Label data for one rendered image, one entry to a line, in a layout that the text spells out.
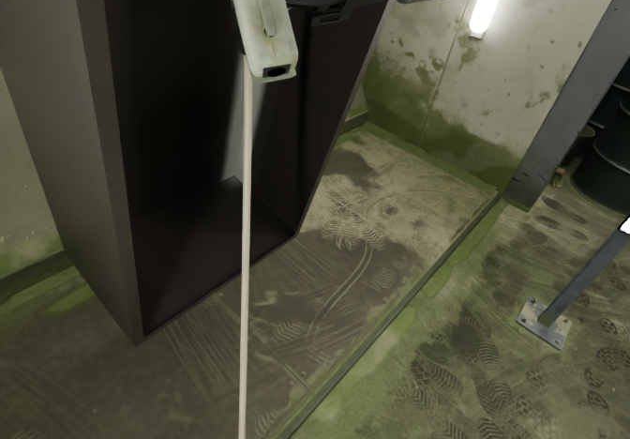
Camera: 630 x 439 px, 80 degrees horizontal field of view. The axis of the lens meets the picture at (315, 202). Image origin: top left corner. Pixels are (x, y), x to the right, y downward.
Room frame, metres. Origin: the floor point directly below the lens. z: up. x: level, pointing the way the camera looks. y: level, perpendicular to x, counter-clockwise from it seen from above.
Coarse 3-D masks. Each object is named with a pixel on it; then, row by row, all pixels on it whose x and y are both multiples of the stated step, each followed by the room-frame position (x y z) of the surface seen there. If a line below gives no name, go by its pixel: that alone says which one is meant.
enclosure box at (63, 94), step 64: (0, 0) 0.50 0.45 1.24; (64, 0) 0.38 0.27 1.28; (128, 0) 0.77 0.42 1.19; (192, 0) 0.89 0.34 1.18; (0, 64) 0.58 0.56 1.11; (64, 64) 0.41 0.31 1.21; (128, 64) 0.78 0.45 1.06; (192, 64) 0.91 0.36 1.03; (320, 64) 0.95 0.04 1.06; (64, 128) 0.45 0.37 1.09; (128, 128) 0.79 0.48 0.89; (192, 128) 0.95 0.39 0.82; (256, 128) 1.08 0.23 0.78; (320, 128) 0.93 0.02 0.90; (64, 192) 0.53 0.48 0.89; (128, 192) 0.80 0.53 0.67; (192, 192) 0.99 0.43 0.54; (256, 192) 1.07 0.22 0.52; (128, 256) 0.42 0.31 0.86; (192, 256) 0.75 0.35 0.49; (256, 256) 0.81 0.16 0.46; (128, 320) 0.44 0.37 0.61
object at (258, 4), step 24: (240, 0) 0.38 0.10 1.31; (264, 0) 0.37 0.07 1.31; (240, 24) 0.38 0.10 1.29; (264, 24) 0.37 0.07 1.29; (288, 24) 0.38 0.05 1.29; (240, 48) 0.55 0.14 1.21; (264, 48) 0.36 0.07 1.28; (288, 48) 0.36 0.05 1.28; (264, 72) 0.36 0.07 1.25; (288, 72) 0.37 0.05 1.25
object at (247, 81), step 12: (252, 84) 0.62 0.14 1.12; (252, 96) 0.62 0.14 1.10; (240, 348) 0.45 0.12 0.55; (240, 360) 0.44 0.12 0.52; (240, 372) 0.42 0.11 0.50; (240, 384) 0.40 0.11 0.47; (240, 396) 0.39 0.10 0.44; (240, 408) 0.37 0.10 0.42; (240, 420) 0.36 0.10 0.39; (240, 432) 0.34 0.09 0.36
